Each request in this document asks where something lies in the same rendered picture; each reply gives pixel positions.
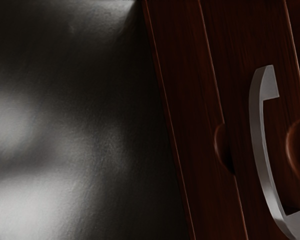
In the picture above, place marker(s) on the dark brown wooden drawer cabinet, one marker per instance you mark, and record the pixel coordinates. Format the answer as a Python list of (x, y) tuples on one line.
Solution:
[(195, 105)]

